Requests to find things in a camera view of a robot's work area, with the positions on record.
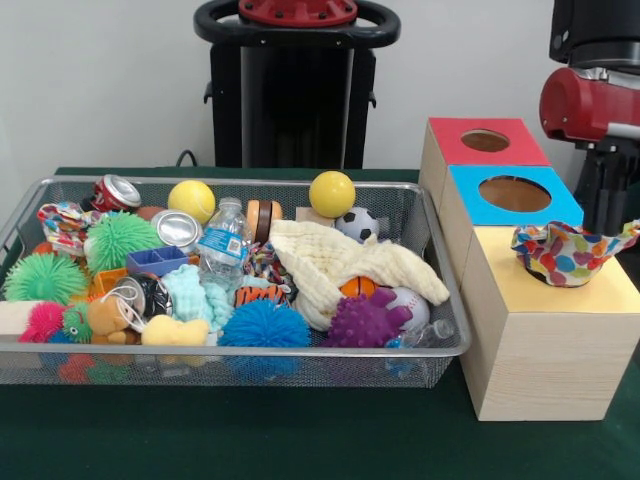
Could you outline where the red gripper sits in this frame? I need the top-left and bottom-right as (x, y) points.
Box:
(538, 67), (640, 229)

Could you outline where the multicoloured patterned cloth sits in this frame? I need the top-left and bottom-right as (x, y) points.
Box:
(509, 218), (640, 289)

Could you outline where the wooden box with three holes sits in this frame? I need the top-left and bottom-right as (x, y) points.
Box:
(418, 117), (640, 422)

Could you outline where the clear mesh bin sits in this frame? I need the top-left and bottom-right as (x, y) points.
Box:
(0, 174), (473, 390)

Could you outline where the small soccer ball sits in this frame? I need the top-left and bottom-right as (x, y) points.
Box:
(334, 206), (381, 245)

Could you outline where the cream waffle cloth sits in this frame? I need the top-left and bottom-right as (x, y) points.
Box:
(269, 219), (451, 332)

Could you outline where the smooth yellow ball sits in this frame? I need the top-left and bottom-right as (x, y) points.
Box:
(308, 170), (357, 219)

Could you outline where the purple spiky toy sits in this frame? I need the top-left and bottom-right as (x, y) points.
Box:
(319, 287), (414, 350)

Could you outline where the brown striped wooden burger toy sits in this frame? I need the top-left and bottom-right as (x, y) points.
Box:
(245, 199), (284, 242)

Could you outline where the blue spiky ball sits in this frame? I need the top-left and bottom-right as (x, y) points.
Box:
(217, 298), (312, 349)

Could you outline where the yellow tennis-seam ball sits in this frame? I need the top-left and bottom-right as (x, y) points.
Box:
(167, 179), (217, 225)

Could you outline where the silver drink can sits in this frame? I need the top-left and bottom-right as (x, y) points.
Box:
(149, 208), (205, 256)

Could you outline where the dark green tablecloth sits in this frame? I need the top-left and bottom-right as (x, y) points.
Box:
(0, 166), (640, 480)

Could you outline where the red drink can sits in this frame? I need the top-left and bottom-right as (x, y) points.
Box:
(92, 173), (143, 212)

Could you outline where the green spiky ball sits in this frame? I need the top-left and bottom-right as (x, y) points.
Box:
(83, 210), (166, 275)
(2, 252), (90, 306)

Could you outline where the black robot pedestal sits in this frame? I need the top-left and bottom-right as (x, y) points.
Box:
(193, 0), (401, 170)

